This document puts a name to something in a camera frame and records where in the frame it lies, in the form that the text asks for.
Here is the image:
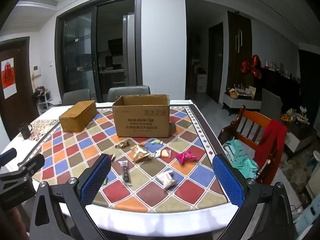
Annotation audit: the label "wooden high chair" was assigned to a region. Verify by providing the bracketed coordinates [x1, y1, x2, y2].
[217, 105, 288, 185]

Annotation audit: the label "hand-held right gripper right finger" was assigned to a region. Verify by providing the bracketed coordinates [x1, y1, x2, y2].
[212, 154, 295, 240]

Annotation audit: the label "dark room door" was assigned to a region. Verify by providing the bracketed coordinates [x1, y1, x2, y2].
[208, 22, 224, 104]

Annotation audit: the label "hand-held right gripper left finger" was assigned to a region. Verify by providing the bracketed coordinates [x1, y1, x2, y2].
[29, 153, 112, 240]

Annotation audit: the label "woven rattan lidded box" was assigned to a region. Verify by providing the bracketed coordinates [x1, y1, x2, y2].
[59, 100, 97, 133]

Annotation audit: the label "tall dark wardrobe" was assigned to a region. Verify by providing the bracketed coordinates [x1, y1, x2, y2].
[227, 10, 252, 100]

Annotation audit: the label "white shoe rack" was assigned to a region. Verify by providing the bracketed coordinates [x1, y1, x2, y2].
[34, 86, 52, 114]

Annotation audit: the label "clear packet with cake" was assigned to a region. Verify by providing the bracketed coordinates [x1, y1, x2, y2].
[155, 148, 172, 158]

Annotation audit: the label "white figurine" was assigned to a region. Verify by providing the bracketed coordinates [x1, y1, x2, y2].
[296, 106, 310, 124]

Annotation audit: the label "black mug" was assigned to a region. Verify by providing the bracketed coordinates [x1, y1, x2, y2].
[19, 123, 33, 140]

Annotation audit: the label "red cloth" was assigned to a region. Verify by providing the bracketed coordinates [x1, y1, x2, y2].
[255, 120, 288, 178]

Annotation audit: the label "black stick snack packet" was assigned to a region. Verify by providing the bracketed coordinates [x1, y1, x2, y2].
[118, 160, 133, 186]

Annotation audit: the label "white carton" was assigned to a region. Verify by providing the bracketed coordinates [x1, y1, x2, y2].
[196, 73, 207, 93]

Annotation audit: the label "teal cloth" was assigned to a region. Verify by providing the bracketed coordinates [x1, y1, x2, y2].
[222, 140, 259, 179]

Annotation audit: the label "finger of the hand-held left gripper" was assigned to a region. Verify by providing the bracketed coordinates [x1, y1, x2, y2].
[17, 153, 46, 175]
[0, 148, 17, 167]

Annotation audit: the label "red paper door poster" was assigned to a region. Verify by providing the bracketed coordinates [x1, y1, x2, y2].
[1, 57, 17, 99]

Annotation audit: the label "silver refrigerator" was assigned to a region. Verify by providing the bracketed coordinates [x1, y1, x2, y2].
[122, 12, 137, 87]

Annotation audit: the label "white low cabinet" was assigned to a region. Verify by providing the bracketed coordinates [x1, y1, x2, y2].
[223, 92, 262, 117]

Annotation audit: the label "white snack packet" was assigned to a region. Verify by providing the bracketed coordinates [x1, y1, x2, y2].
[156, 169, 178, 190]

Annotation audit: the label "red foil balloons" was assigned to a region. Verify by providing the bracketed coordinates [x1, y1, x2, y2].
[240, 54, 263, 79]

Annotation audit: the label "pink snack packet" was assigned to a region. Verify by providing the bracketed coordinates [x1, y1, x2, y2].
[175, 151, 198, 165]

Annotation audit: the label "dark coffee table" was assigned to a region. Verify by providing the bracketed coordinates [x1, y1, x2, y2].
[281, 120, 317, 160]

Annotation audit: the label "floral patterned mat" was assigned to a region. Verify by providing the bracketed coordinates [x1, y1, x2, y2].
[28, 119, 60, 141]

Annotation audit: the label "brown door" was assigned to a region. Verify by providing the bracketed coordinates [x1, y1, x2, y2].
[0, 37, 30, 140]

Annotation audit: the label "grey dining chair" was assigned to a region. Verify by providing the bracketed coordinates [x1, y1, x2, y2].
[260, 88, 282, 122]
[62, 89, 91, 106]
[107, 85, 151, 103]

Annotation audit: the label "tan snack packet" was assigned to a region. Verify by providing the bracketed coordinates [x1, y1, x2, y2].
[130, 144, 152, 164]

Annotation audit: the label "dark framed sliding glass door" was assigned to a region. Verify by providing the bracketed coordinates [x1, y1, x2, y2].
[55, 0, 143, 101]

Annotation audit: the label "checkered colourful tablecloth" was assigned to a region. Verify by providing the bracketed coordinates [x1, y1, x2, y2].
[5, 104, 232, 213]

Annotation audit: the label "dark sideboard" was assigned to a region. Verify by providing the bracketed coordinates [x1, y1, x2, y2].
[255, 66, 300, 110]

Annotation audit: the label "cardboard box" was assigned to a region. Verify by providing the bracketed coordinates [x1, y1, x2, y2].
[112, 94, 171, 138]

